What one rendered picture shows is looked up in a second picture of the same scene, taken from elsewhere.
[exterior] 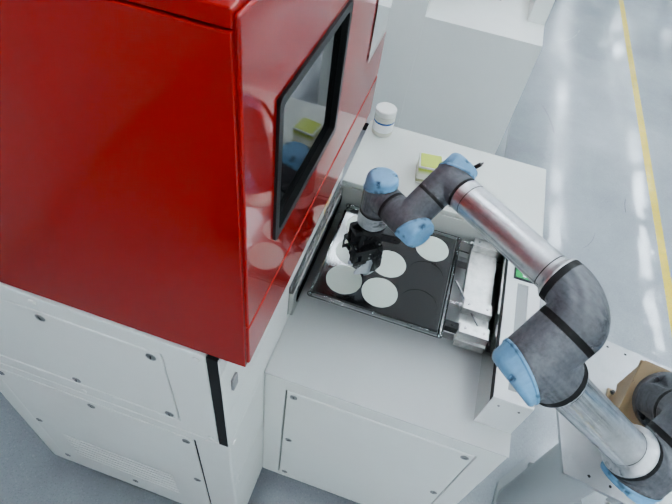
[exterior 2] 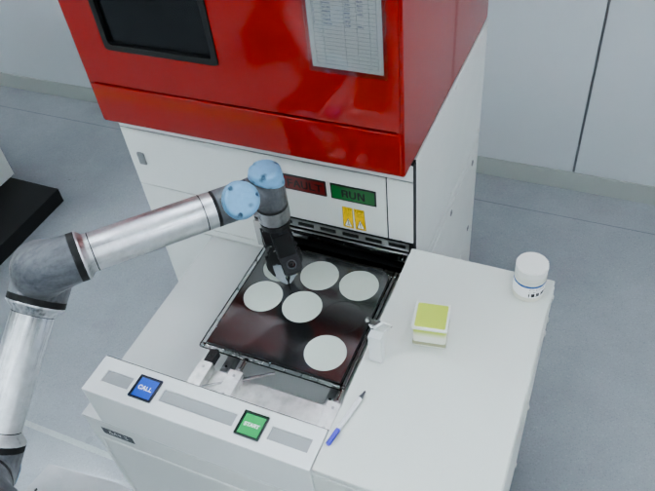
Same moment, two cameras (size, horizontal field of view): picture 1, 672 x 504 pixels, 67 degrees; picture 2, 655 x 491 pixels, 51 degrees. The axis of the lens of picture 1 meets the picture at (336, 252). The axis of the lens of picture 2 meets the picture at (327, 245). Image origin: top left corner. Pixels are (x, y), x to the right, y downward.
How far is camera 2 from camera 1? 1.80 m
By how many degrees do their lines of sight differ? 67
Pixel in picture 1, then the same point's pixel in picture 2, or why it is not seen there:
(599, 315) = (19, 254)
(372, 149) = (481, 279)
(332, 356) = (217, 280)
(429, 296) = (252, 340)
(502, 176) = (453, 444)
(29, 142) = not seen: outside the picture
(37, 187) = not seen: outside the picture
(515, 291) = (225, 407)
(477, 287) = (267, 401)
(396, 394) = (169, 326)
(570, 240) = not seen: outside the picture
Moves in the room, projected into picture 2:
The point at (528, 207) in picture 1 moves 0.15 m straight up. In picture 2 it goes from (380, 467) to (377, 427)
